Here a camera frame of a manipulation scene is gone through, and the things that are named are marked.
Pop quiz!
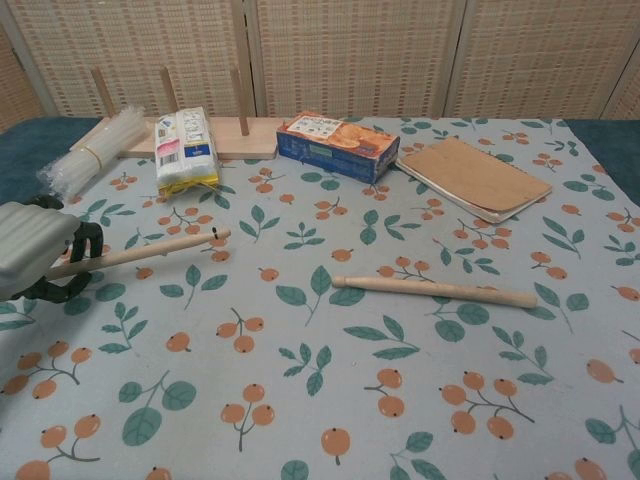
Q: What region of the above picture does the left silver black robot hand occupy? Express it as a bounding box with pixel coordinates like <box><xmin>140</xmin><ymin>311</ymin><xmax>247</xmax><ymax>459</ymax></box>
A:
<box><xmin>0</xmin><ymin>195</ymin><xmax>105</xmax><ymax>304</ymax></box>

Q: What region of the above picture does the yellow white snack bag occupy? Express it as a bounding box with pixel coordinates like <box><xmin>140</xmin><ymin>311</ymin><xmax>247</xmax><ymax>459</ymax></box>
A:
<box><xmin>152</xmin><ymin>105</ymin><xmax>223</xmax><ymax>194</ymax></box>

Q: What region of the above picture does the woven bamboo folding screen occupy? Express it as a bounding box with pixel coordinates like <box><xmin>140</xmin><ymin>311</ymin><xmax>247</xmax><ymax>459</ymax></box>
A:
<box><xmin>0</xmin><ymin>0</ymin><xmax>640</xmax><ymax>132</ymax></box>

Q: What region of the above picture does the wooden peg board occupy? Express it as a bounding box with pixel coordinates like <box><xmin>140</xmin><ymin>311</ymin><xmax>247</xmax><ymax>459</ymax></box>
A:
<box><xmin>69</xmin><ymin>66</ymin><xmax>279</xmax><ymax>162</ymax></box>

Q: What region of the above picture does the clear plastic straw bundle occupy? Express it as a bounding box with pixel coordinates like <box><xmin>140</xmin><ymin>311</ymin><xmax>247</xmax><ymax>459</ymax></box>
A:
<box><xmin>37</xmin><ymin>103</ymin><xmax>147</xmax><ymax>204</ymax></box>

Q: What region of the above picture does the brown cover spiral notebook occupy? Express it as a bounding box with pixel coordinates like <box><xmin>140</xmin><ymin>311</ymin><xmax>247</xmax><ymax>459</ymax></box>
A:
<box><xmin>394</xmin><ymin>135</ymin><xmax>554</xmax><ymax>225</ymax></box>

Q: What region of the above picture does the wooden stick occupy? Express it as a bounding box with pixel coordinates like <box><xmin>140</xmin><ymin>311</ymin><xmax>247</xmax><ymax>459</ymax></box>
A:
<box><xmin>47</xmin><ymin>226</ymin><xmax>233</xmax><ymax>281</ymax></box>
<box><xmin>331</xmin><ymin>275</ymin><xmax>538</xmax><ymax>308</ymax></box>

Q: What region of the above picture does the leaf and berry tablecloth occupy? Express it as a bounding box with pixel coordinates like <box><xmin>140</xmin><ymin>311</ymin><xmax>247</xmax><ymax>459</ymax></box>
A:
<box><xmin>0</xmin><ymin>116</ymin><xmax>640</xmax><ymax>480</ymax></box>

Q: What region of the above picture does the blue orange biscuit box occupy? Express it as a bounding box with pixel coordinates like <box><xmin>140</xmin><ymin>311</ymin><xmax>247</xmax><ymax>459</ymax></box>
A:
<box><xmin>275</xmin><ymin>112</ymin><xmax>402</xmax><ymax>186</ymax></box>

